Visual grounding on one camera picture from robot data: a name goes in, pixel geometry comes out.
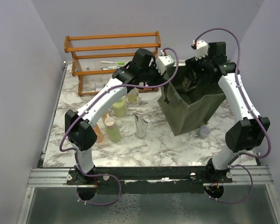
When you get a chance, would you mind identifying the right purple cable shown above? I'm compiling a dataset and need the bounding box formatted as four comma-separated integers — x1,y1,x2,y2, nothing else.
192,28,272,203

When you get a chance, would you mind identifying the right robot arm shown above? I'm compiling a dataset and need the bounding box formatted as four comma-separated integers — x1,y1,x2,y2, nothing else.
183,40,270,182

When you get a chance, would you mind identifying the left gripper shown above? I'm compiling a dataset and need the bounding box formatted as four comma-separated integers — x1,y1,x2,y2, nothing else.
140,61,166,90

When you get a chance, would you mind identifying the pink green marker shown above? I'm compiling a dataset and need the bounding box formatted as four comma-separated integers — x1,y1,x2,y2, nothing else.
101,66,120,70

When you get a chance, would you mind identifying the green lotion bottle white cap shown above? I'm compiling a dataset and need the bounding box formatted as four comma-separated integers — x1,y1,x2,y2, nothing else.
112,97,127,117

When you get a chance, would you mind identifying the pink orange bottle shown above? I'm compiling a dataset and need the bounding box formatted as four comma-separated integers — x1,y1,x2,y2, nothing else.
93,124,105,144

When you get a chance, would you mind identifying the small purple jar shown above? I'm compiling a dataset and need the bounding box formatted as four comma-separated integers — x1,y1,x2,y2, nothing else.
198,125,211,139

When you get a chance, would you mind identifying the green canvas bag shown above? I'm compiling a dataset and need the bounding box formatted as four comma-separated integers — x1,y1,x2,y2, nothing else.
158,66,226,136

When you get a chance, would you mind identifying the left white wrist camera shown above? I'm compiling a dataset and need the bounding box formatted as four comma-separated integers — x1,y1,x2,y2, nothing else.
155,56,175,75

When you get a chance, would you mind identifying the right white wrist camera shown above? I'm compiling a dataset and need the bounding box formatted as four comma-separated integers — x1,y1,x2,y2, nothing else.
191,40,208,60

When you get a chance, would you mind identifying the orange wooden shelf rack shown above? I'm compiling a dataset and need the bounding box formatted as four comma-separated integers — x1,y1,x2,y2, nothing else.
63,31,161,96

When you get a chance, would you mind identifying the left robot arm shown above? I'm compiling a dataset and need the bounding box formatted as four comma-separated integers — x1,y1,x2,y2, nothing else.
64,49,175,184

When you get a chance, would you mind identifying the clear square bottle black cap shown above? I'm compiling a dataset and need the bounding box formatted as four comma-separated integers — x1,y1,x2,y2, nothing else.
182,78,197,92

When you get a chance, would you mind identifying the purple cable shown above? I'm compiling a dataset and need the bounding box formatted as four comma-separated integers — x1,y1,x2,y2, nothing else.
192,28,272,203
60,48,180,206

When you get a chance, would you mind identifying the silver foil pouch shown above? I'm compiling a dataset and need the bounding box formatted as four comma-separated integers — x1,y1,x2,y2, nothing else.
134,114,148,139

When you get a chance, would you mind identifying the green bottle beige cap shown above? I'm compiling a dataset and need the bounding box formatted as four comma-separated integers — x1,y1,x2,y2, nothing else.
104,115,121,143

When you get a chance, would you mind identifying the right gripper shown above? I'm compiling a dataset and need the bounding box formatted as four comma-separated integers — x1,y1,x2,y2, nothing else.
185,50,213,81

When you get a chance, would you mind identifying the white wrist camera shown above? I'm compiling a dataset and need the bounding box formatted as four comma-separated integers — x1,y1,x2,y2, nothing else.
191,40,208,60
155,56,175,75

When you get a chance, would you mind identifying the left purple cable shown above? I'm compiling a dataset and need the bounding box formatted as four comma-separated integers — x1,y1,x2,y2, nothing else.
60,48,180,206

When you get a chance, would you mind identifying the green white marker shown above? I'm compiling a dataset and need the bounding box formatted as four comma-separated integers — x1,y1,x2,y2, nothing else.
101,61,126,65

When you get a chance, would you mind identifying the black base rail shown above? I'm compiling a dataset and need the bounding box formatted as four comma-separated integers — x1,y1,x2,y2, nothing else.
66,166,232,195

